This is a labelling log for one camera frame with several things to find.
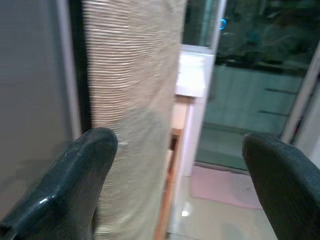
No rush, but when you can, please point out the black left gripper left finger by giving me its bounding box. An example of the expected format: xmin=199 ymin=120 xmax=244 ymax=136
xmin=0 ymin=126 xmax=119 ymax=240

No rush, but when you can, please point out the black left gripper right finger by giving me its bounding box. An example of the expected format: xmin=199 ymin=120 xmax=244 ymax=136
xmin=241 ymin=132 xmax=320 ymax=240

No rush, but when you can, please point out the pink floor mat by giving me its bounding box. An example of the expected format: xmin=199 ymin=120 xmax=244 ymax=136
xmin=191 ymin=164 xmax=265 ymax=211

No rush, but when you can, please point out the wooden shelf unit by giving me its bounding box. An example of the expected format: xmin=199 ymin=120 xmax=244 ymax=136
xmin=153 ymin=94 xmax=190 ymax=240

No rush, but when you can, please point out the beige woven curtain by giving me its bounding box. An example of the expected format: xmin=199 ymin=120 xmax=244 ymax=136
xmin=81 ymin=0 xmax=187 ymax=240

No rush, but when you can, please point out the white cabinet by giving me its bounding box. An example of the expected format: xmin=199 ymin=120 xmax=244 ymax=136
xmin=166 ymin=44 xmax=216 ymax=233

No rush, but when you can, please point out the sliding glass door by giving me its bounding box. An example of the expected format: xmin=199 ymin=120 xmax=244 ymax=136
xmin=182 ymin=0 xmax=320 ymax=173

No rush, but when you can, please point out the pale cabinet with dark handles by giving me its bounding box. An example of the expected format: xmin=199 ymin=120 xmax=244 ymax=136
xmin=203 ymin=63 xmax=305 ymax=131

